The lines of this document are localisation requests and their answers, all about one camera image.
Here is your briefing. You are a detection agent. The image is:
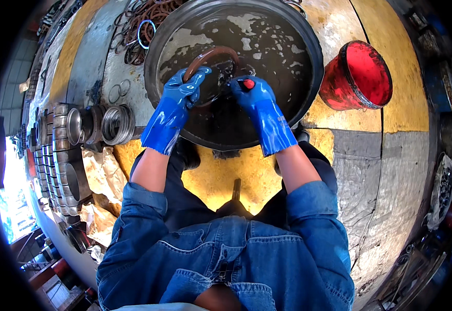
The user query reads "person's left hand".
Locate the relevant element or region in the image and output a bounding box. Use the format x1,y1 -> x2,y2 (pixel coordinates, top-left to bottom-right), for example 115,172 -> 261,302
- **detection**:
162,66 -> 213,109

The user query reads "person's right hand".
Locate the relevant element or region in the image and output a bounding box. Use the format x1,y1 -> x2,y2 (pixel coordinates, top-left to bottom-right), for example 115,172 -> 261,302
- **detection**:
228,76 -> 276,110

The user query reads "brown rubber ring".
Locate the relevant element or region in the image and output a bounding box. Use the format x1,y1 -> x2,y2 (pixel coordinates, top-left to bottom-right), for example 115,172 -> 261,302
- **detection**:
182,46 -> 240,108

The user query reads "large black wash basin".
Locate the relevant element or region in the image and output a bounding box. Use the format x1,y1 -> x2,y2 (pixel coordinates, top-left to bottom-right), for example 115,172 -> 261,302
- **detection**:
144,0 -> 325,151

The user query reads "pile of rubber rings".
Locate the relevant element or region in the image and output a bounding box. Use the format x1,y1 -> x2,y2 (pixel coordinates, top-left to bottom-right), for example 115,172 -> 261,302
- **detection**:
109,0 -> 184,67

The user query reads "stack of metal rings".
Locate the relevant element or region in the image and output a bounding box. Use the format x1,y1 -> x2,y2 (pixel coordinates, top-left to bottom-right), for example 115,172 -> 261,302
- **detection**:
101,104 -> 135,146

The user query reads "red bucket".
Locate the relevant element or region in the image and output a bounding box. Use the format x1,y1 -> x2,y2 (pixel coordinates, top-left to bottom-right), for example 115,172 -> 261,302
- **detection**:
319,40 -> 393,112

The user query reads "short metal cylinder sleeve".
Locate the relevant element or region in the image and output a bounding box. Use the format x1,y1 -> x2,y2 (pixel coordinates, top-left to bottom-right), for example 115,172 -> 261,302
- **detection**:
66,105 -> 106,147

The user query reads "crumpled brown paper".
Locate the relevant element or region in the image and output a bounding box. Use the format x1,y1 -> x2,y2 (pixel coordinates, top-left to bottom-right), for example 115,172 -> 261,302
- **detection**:
79,146 -> 128,249

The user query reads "row of metal cylinder liners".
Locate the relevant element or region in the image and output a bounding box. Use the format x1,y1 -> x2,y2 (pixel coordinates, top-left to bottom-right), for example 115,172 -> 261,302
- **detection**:
33,103 -> 93,217

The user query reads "person's body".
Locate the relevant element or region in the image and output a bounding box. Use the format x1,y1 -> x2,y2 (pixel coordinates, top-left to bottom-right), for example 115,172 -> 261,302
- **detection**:
96,180 -> 355,311

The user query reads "round metal machine part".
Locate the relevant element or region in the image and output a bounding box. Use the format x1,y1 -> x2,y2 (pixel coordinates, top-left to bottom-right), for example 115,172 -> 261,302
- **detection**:
423,152 -> 452,231

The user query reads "cluttered workshop shelf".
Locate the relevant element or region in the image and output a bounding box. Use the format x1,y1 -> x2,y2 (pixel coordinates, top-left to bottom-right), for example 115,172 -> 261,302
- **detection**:
10,223 -> 99,311

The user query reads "blue ring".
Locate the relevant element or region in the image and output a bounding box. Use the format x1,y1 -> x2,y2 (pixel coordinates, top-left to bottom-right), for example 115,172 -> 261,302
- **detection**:
137,19 -> 157,50

